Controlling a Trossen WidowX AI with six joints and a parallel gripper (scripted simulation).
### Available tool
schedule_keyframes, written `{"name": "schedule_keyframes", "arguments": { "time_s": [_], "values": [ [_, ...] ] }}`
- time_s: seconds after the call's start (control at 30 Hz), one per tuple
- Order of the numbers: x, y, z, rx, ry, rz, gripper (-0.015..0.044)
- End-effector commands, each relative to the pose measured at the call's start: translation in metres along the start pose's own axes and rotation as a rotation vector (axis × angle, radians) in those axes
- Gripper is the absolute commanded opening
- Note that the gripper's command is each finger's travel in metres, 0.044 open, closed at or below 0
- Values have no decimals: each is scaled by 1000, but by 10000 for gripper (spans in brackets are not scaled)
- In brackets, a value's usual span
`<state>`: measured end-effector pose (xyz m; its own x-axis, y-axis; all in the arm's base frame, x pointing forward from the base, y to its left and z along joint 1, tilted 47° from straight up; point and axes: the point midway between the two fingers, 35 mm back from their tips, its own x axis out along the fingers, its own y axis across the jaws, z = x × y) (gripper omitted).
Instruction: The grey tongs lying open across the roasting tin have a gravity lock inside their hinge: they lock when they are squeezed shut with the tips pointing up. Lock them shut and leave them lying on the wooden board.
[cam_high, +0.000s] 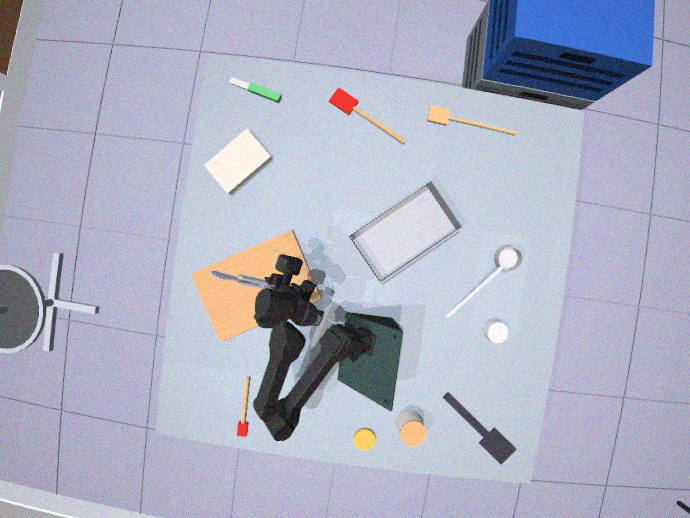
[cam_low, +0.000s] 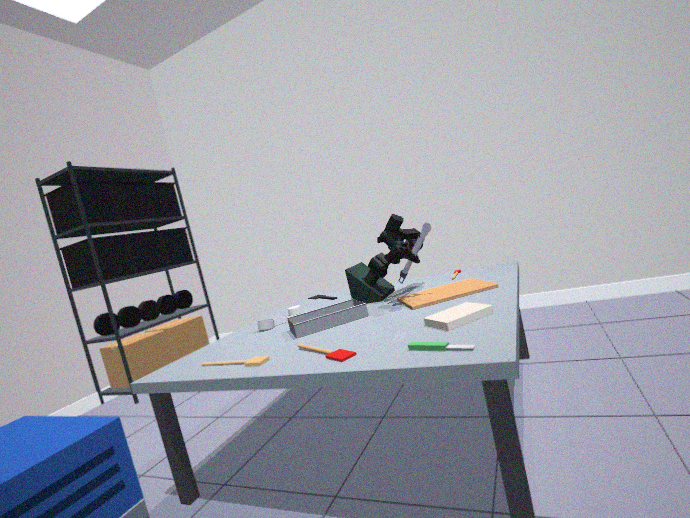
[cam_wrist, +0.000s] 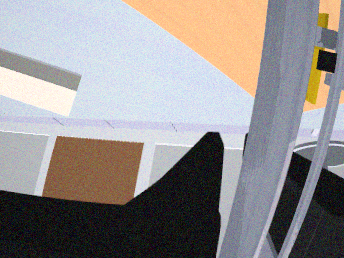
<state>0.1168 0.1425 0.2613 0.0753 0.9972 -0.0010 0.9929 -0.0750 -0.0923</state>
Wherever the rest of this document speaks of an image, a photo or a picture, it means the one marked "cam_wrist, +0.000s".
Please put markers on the cream flat rectangular block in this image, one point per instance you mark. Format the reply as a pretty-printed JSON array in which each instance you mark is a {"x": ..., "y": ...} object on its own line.
[{"x": 37, "y": 84}]

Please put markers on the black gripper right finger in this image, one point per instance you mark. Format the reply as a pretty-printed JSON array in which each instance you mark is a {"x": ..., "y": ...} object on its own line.
[{"x": 322, "y": 233}]

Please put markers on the light orange flat rectangular board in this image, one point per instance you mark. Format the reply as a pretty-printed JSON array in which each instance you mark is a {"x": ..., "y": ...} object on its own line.
[{"x": 227, "y": 33}]

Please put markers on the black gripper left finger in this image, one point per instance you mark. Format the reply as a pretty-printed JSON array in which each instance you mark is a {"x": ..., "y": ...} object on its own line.
[{"x": 177, "y": 217}]

